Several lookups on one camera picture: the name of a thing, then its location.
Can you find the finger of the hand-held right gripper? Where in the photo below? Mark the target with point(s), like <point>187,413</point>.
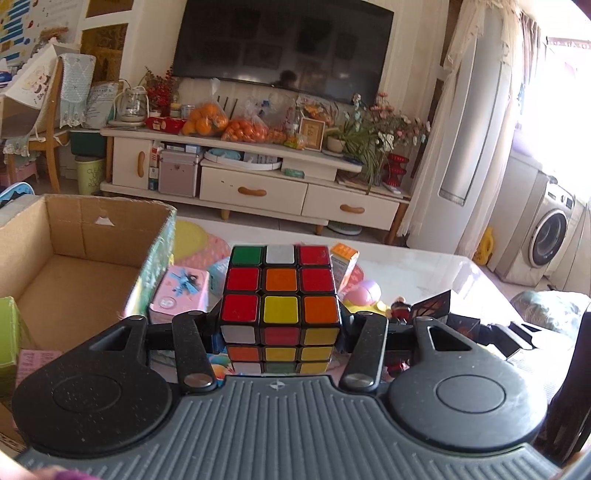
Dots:
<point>508,341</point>

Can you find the pale printed cushion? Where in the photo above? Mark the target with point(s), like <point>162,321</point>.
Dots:
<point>100,106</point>

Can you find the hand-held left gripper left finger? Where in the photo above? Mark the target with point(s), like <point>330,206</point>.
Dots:
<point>198,332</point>

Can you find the bag of small tangerines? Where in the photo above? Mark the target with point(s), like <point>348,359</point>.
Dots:
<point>244,131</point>

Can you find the wooden chair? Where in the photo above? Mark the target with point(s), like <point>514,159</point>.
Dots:
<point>53,115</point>

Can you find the white standing air conditioner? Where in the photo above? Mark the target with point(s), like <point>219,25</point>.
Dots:
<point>475,115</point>

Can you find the black flat television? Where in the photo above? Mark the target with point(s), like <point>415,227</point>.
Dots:
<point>277,41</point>

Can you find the grey green cushion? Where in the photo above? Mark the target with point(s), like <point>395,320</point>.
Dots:
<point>545,309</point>

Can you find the pink egg toy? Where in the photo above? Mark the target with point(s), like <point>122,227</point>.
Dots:
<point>364,293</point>

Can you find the pink box with blue bow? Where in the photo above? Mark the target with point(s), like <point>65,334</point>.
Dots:
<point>180,295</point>

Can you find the white television cabinet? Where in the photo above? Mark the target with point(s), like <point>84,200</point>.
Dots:
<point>254,189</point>

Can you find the white cartoon bag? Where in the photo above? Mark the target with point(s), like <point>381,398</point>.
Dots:
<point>30,87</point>

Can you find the purple sleeve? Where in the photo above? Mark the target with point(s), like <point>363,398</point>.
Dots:
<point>67,473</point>

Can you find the glass kettle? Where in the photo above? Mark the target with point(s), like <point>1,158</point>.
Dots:
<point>130,105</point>

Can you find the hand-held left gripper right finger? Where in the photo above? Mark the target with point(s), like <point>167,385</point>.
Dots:
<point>369,337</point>

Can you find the red flat box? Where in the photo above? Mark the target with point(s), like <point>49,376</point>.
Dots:
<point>164,124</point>

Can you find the wooden picture frame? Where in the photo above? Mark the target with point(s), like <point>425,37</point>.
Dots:
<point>312,134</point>

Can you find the white display cabinet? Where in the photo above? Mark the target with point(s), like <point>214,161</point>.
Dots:
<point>134,32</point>

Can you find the cream curtain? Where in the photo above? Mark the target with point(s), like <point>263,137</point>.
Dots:
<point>503,184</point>
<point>461,32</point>

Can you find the bag of large oranges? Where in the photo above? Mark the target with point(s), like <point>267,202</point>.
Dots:
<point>205,121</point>

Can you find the green trash bin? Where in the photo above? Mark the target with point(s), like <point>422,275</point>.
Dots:
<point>90,175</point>

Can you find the orange and white box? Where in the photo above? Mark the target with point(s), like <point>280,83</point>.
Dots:
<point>344,263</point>

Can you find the dark green storage box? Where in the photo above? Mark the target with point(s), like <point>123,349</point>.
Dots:
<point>87,144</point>

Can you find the red vase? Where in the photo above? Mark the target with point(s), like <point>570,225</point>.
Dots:
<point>395,171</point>

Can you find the white floor scale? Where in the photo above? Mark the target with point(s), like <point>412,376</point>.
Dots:
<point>346,228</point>

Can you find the pink stool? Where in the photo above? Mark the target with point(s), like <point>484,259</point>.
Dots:
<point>23,171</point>

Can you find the silver washing machine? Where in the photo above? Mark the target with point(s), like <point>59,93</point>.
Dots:
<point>547,235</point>

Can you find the dark patterned box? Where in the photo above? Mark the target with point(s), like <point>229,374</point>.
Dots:
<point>434,307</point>

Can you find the blue lace cloth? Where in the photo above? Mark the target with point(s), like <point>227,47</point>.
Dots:
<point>76,87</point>

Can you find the green printed cardboard box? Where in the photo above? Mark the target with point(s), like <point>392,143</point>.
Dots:
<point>69,286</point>

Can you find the green potted plant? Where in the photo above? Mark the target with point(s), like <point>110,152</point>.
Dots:
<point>336,145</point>

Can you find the white round tray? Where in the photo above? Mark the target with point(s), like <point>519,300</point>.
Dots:
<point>240,164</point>

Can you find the silver metal case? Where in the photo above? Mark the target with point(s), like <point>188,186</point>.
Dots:
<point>179,174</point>

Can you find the multicoloured puzzle cube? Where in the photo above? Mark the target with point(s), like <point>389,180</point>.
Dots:
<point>279,304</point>

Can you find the light green box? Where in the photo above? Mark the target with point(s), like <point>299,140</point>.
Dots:
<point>8,346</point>

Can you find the colourful wall poster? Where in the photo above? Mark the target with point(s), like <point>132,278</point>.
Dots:
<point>18,27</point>

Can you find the red berry branches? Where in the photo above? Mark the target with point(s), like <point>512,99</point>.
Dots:
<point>159,90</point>

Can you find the red figurine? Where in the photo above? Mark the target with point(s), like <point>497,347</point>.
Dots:
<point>400,314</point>

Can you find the small green pack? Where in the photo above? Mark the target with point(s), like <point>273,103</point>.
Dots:
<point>294,173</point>

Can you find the orange flower bouquet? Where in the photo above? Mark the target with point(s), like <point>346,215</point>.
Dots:
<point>315,110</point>

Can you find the small pink box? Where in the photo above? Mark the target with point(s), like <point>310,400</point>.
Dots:
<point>37,364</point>

